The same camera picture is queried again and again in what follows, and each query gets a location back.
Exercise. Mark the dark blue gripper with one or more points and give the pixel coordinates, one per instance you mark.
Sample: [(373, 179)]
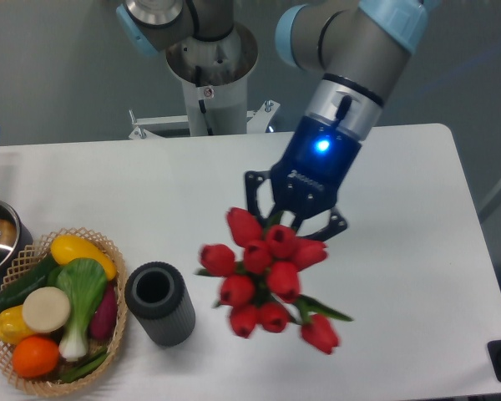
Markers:
[(306, 179)]

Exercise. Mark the green bean pods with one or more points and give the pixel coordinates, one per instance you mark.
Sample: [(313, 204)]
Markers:
[(86, 367)]

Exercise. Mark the green bok choy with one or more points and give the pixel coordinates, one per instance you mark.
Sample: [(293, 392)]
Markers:
[(83, 281)]

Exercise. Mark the woven wicker basket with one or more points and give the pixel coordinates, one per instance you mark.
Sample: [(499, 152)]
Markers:
[(52, 385)]

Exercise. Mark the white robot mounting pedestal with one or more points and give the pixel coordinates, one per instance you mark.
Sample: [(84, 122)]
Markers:
[(213, 78)]

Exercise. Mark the orange fruit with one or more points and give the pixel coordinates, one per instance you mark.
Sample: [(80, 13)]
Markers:
[(35, 356)]

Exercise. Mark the red tulip bouquet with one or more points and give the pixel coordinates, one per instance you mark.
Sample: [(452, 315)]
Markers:
[(263, 288)]

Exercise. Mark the dark green cucumber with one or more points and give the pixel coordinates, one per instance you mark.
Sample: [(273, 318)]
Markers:
[(16, 293)]

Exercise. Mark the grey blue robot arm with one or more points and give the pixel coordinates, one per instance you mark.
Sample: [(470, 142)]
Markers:
[(360, 48)]

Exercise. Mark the yellow bell pepper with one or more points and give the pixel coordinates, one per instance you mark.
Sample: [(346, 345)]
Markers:
[(13, 328)]

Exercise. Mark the purple sweet potato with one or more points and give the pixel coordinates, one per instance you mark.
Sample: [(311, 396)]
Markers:
[(103, 322)]

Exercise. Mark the dark grey ribbed vase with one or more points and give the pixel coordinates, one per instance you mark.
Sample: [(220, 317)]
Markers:
[(158, 297)]

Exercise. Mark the yellow squash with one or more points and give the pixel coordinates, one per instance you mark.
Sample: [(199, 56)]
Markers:
[(66, 248)]

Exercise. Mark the beige round bun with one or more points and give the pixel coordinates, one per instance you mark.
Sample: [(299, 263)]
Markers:
[(46, 310)]

